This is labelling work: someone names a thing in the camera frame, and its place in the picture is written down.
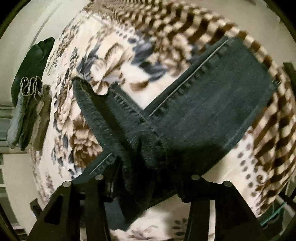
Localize dark denim jeans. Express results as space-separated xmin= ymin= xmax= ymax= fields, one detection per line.
xmin=72 ymin=38 xmax=278 ymax=230

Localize floral plush blanket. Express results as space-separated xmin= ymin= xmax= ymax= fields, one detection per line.
xmin=29 ymin=1 xmax=295 ymax=240

